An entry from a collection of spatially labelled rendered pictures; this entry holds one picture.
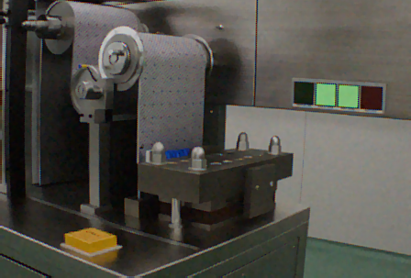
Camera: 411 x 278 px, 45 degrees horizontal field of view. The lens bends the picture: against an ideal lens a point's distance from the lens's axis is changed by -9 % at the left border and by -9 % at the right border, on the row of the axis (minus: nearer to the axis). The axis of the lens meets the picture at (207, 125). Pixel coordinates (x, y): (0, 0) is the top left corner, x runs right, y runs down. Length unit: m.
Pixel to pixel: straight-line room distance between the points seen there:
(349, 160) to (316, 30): 2.53
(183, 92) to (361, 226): 2.70
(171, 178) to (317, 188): 2.88
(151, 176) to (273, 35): 0.49
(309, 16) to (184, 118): 0.40
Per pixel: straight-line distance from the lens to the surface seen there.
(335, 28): 1.27
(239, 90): 1.39
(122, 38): 1.19
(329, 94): 1.26
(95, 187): 1.22
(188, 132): 1.30
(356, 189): 3.77
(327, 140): 3.81
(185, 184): 1.04
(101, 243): 0.94
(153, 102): 1.19
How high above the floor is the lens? 1.21
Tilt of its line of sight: 5 degrees down
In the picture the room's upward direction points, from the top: 2 degrees clockwise
